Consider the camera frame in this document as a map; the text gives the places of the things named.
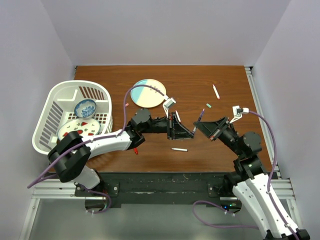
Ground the cream and teal plate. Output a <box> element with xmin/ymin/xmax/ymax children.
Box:
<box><xmin>130</xmin><ymin>79</ymin><xmax>167</xmax><ymax>108</ymax></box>

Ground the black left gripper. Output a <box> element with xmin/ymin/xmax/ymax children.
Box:
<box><xmin>140</xmin><ymin>112</ymin><xmax>194</xmax><ymax>141</ymax></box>

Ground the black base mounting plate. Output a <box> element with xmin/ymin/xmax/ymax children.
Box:
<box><xmin>74</xmin><ymin>171</ymin><xmax>253</xmax><ymax>210</ymax></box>

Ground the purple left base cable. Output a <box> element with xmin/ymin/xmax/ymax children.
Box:
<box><xmin>77</xmin><ymin>184</ymin><xmax>113</xmax><ymax>215</ymax></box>

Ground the grey silver pen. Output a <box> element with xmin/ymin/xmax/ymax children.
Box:
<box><xmin>171</xmin><ymin>147</ymin><xmax>188</xmax><ymax>152</ymax></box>

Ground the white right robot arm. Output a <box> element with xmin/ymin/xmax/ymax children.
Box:
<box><xmin>194</xmin><ymin>117</ymin><xmax>311</xmax><ymax>240</ymax></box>

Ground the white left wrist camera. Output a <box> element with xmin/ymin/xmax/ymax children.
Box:
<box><xmin>162</xmin><ymin>97</ymin><xmax>177</xmax><ymax>118</ymax></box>

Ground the white plastic dish basket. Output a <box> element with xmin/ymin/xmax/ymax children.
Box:
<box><xmin>32</xmin><ymin>80</ymin><xmax>113</xmax><ymax>155</ymax></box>

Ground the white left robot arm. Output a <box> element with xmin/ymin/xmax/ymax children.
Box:
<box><xmin>47</xmin><ymin>108</ymin><xmax>195</xmax><ymax>196</ymax></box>

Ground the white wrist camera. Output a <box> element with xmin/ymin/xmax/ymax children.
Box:
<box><xmin>162</xmin><ymin>97</ymin><xmax>177</xmax><ymax>118</ymax></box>
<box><xmin>229</xmin><ymin>105</ymin><xmax>250</xmax><ymax>124</ymax></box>

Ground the blue patterned bowl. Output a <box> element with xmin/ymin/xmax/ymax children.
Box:
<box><xmin>74</xmin><ymin>99</ymin><xmax>97</xmax><ymax>119</ymax></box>

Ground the red marker pen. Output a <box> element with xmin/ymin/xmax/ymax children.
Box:
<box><xmin>175</xmin><ymin>110</ymin><xmax>181</xmax><ymax>123</ymax></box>

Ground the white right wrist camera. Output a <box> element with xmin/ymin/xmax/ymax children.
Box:
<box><xmin>229</xmin><ymin>105</ymin><xmax>250</xmax><ymax>124</ymax></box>

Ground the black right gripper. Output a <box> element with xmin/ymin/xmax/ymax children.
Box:
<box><xmin>193</xmin><ymin>116</ymin><xmax>244</xmax><ymax>157</ymax></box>

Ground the pink marker pen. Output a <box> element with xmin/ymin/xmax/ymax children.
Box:
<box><xmin>212</xmin><ymin>84</ymin><xmax>221</xmax><ymax>100</ymax></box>

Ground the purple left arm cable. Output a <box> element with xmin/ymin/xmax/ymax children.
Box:
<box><xmin>26</xmin><ymin>84</ymin><xmax>169</xmax><ymax>189</ymax></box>

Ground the watermelon patterned plate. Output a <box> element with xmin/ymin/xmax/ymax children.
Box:
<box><xmin>57</xmin><ymin>118</ymin><xmax>101</xmax><ymax>141</ymax></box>

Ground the purple pen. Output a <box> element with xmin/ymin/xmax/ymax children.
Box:
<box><xmin>192</xmin><ymin>108</ymin><xmax>205</xmax><ymax>134</ymax></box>

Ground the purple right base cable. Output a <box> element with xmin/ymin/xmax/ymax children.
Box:
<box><xmin>192</xmin><ymin>201</ymin><xmax>261</xmax><ymax>230</ymax></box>

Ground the aluminium frame rail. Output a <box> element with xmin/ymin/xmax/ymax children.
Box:
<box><xmin>244</xmin><ymin>66</ymin><xmax>295</xmax><ymax>201</ymax></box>

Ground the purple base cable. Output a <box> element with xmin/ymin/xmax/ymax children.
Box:
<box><xmin>192</xmin><ymin>201</ymin><xmax>261</xmax><ymax>230</ymax></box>
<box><xmin>77</xmin><ymin>184</ymin><xmax>113</xmax><ymax>215</ymax></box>

